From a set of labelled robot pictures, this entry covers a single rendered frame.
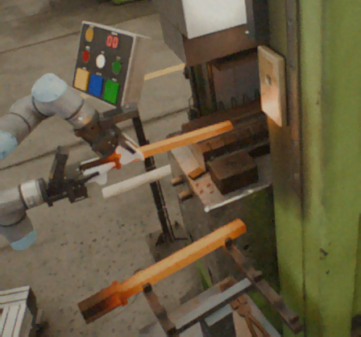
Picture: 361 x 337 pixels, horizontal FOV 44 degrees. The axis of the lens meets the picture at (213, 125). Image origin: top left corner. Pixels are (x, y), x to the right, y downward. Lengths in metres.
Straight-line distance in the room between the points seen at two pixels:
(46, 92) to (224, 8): 0.48
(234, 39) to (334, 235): 0.55
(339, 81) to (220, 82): 0.73
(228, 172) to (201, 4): 0.46
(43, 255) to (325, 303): 1.71
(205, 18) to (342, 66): 0.37
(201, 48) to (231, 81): 0.41
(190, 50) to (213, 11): 0.13
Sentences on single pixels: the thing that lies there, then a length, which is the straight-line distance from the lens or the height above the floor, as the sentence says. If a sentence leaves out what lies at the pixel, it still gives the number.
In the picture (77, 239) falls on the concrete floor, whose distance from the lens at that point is 2.64.
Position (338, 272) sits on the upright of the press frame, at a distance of 1.25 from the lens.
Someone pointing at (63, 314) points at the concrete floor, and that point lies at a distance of 2.35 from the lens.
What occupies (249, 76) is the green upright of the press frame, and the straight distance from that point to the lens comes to 1.58.
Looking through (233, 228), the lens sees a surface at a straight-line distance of 1.10.
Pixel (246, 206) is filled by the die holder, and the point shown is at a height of 0.87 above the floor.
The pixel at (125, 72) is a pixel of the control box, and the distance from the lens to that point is 1.66.
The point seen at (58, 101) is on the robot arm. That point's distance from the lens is 1.17.
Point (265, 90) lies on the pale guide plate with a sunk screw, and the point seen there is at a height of 1.25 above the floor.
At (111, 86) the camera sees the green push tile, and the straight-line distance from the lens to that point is 1.71.
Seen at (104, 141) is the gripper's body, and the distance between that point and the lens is 1.25.
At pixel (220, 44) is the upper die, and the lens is 1.18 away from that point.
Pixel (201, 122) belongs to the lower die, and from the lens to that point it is 1.45.
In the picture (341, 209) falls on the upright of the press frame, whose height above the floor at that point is 1.01.
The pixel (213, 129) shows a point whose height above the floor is 1.01.
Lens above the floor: 1.78
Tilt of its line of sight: 33 degrees down
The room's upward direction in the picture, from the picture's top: 9 degrees counter-clockwise
